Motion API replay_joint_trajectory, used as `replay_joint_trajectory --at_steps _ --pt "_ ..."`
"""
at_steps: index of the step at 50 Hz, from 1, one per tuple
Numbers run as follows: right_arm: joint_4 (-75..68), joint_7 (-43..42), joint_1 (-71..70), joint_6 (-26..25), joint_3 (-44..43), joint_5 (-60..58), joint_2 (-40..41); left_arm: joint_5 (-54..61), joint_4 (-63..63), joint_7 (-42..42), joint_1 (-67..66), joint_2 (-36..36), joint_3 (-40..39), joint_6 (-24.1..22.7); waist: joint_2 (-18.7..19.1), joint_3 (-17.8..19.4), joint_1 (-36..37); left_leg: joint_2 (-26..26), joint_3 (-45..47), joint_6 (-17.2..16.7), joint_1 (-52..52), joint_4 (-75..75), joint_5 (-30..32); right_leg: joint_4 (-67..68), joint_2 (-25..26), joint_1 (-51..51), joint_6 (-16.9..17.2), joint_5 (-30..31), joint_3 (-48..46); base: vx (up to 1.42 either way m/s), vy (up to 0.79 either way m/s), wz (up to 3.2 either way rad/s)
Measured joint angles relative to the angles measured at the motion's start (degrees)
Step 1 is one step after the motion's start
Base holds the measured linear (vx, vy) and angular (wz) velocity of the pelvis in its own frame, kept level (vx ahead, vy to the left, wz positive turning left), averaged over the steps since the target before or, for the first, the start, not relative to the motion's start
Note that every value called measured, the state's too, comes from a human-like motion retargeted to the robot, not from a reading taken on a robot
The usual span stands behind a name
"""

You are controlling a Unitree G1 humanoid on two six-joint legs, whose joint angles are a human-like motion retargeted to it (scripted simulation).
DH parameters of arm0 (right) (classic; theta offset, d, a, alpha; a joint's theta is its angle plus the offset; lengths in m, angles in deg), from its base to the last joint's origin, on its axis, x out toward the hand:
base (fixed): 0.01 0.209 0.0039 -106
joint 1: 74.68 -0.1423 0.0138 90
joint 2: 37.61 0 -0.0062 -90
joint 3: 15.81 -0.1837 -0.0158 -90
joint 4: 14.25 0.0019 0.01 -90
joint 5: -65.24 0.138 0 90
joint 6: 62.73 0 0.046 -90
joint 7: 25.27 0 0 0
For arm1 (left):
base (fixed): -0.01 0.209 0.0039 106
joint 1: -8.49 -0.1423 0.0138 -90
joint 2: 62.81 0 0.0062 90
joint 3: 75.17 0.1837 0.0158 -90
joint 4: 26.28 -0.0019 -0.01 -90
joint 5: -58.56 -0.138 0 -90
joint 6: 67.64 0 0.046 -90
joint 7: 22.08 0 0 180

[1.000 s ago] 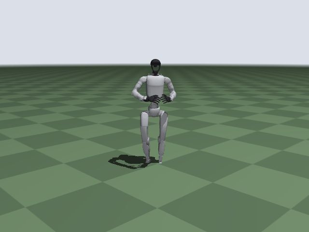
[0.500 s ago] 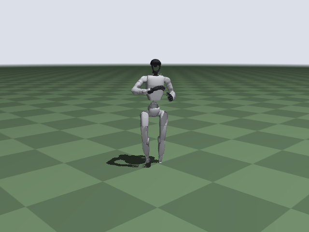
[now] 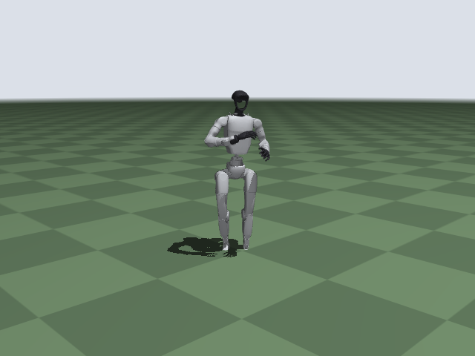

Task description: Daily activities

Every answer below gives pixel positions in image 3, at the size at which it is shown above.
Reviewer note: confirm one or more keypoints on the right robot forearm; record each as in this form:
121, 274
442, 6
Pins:
219, 141

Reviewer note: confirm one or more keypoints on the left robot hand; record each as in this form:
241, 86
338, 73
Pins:
265, 153

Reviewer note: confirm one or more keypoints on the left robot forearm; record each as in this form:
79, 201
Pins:
266, 146

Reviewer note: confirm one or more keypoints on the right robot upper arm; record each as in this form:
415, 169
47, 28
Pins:
215, 129

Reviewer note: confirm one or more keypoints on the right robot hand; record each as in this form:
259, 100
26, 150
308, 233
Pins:
243, 135

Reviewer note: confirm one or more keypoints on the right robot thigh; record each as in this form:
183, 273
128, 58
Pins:
221, 190

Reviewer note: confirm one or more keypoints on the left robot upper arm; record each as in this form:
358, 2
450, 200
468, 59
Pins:
259, 131

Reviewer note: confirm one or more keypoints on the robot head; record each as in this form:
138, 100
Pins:
239, 96

